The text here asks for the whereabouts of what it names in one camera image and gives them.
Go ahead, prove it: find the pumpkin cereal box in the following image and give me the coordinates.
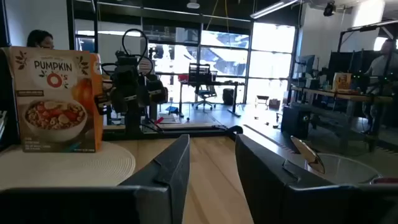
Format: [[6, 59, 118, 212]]
[[8, 46, 104, 153]]

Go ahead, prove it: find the black background desk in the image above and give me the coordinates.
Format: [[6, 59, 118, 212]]
[[178, 79, 246, 118]]

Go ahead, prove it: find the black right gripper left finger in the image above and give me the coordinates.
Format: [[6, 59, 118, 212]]
[[118, 134, 191, 224]]

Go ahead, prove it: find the small dark stool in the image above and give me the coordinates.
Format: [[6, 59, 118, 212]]
[[255, 95, 270, 108]]

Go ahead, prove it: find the long wooden workbench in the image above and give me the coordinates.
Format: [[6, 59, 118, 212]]
[[290, 86, 394, 138]]

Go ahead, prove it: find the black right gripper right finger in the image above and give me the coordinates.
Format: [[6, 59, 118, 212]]
[[235, 134, 355, 224]]

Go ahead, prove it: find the black aluminium table frame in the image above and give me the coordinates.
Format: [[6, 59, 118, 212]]
[[102, 124, 244, 141]]

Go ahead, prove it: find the black floor cabinet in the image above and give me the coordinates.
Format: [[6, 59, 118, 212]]
[[281, 105, 312, 139]]

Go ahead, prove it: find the small background cereal box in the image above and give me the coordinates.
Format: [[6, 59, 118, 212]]
[[332, 72, 352, 93]]

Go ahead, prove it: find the black floor bin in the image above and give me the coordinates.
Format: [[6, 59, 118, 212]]
[[222, 88, 234, 106]]

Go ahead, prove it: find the black mesh office chair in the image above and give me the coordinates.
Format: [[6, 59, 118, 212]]
[[188, 63, 218, 111]]

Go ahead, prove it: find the person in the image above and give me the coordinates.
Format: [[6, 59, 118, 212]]
[[362, 39, 398, 134], [26, 29, 55, 50]]

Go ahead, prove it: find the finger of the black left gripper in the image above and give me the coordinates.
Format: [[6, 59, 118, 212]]
[[145, 79, 169, 105], [110, 79, 139, 113]]

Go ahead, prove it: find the long ceiling light bar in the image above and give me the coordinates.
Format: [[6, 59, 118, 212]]
[[250, 0, 299, 19]]

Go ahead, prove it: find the black ceiling camera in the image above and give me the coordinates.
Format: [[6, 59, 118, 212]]
[[323, 1, 336, 17]]

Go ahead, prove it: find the background computer monitor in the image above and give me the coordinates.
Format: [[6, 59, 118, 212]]
[[298, 55, 316, 74]]

